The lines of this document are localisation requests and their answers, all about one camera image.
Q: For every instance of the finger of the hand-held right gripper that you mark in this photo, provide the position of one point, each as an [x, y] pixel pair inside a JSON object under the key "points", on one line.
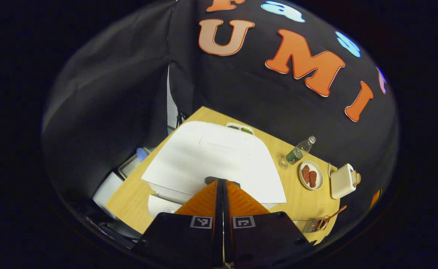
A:
{"points": [[375, 197]]}

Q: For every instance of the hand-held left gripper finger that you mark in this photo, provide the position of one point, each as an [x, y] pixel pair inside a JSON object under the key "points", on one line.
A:
{"points": [[227, 209], [218, 209]]}

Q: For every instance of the brown wooden spoon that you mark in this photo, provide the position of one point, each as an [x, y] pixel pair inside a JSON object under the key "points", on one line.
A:
{"points": [[334, 216]]}

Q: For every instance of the white rice cooker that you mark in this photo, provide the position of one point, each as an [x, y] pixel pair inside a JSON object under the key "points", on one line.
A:
{"points": [[211, 160]]}

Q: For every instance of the toast bread slice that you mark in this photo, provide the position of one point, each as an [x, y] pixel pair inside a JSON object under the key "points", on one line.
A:
{"points": [[356, 178]]}

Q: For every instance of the white toaster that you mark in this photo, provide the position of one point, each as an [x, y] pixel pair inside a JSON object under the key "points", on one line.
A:
{"points": [[341, 182]]}

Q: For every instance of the white oval plate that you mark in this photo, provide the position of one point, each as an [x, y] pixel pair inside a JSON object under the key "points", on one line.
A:
{"points": [[317, 178]]}

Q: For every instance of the red meat piece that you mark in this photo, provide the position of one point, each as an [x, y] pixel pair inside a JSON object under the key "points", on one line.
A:
{"points": [[306, 174], [313, 179]]}

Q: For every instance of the white divided bean dish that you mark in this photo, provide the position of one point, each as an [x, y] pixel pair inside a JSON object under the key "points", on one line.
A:
{"points": [[241, 129]]}

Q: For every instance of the clear plastic water bottle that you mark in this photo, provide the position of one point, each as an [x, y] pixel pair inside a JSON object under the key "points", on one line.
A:
{"points": [[295, 154]]}

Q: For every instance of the blue round object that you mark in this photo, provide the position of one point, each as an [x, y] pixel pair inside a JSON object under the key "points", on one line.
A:
{"points": [[142, 154]]}

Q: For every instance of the grey grid tray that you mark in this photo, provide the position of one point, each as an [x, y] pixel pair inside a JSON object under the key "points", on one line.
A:
{"points": [[129, 168]]}

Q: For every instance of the white box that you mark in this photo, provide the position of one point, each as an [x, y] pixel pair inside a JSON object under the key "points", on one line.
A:
{"points": [[106, 190]]}

